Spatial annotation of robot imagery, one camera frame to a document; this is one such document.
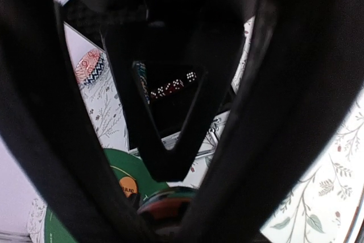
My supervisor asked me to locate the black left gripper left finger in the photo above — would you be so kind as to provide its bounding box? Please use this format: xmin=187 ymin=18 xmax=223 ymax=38
xmin=1 ymin=0 xmax=154 ymax=242

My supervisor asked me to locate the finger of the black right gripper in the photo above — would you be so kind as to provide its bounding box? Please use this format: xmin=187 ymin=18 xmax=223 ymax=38
xmin=170 ymin=40 xmax=245 ymax=182
xmin=101 ymin=23 xmax=176 ymax=182

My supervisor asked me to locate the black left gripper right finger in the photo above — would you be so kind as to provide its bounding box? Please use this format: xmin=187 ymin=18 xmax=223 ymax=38
xmin=176 ymin=0 xmax=363 ymax=242

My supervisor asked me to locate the orange big blind button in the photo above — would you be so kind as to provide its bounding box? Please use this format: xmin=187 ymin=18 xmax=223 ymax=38
xmin=119 ymin=176 xmax=139 ymax=197

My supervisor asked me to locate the small green chip stack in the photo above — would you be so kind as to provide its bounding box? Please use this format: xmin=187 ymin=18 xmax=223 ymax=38
xmin=137 ymin=186 xmax=197 ymax=225

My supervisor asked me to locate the black die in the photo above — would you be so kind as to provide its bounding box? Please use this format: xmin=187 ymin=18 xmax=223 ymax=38
xmin=186 ymin=71 xmax=197 ymax=83

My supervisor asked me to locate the green round poker mat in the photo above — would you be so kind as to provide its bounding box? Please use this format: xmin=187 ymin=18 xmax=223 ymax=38
xmin=44 ymin=149 xmax=168 ymax=242

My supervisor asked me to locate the red dice row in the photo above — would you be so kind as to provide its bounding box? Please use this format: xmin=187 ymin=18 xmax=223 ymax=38
xmin=150 ymin=79 xmax=184 ymax=101

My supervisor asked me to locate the aluminium poker chip case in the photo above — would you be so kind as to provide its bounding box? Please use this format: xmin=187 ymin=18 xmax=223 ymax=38
xmin=64 ymin=0 xmax=257 ymax=153

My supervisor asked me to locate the patterned ceramic bowl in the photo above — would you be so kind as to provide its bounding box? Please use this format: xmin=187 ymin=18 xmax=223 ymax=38
xmin=75 ymin=48 xmax=105 ymax=86

